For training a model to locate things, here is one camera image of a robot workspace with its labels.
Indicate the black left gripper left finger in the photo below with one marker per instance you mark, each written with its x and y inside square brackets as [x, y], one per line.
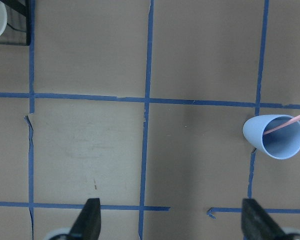
[88, 224]

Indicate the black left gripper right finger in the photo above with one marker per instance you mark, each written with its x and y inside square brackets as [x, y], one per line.
[256, 224]

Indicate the light blue plastic cup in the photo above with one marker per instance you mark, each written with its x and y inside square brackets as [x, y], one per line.
[280, 144]

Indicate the pink chopstick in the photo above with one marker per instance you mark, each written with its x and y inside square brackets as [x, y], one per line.
[289, 122]

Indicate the black wire mug rack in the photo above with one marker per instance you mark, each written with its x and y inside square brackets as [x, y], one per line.
[18, 28]

